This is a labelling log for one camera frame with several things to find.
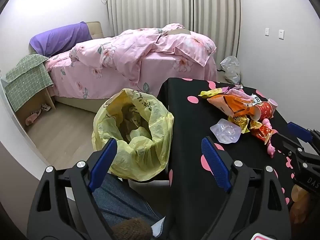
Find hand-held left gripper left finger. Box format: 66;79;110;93
26;138;118;240

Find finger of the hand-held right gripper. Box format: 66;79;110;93
287;122;320;147
271;132;307;157

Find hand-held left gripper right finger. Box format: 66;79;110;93
201;136;293;240

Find red foil wrapper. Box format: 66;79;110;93
250;120;274;144

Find clear plastic tray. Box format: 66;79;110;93
210;119;242;145

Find red paper cup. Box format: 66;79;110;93
252;102;274;122

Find gold foil wrapper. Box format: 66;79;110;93
227;115;250;134

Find orange snack packet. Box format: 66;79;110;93
207;91;255;118

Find yellow plastic trash bag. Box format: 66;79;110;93
92;88;175;182

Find yellow snack wrapper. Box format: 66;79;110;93
199;87;234;98

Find person's right forearm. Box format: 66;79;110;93
290;201;312;224

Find person's left forearm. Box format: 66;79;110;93
111;217;153;240

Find person's right hand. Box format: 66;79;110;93
291;185;310;203

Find pink caterpillar toy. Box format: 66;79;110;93
262;119;279;158

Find person's leg in jeans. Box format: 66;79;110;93
92;174;167;239

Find black tablecloth with pink spots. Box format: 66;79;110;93
157;78;317;240

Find pink slippers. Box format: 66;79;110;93
25;109;43;126

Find wooden nightstand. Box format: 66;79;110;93
1;77;57;128

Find white plastic bag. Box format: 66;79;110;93
220;56;242;85

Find bed with pink sheet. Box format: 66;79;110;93
44;52;218;114

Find pink floral duvet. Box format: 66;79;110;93
71;23;217;84

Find purple pillow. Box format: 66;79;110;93
29;22;92;56

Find beige headboard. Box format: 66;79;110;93
86;21;103;41

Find flat cardboard piece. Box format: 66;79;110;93
166;29;192;37

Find beige pleated curtain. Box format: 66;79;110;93
106;0;242;85

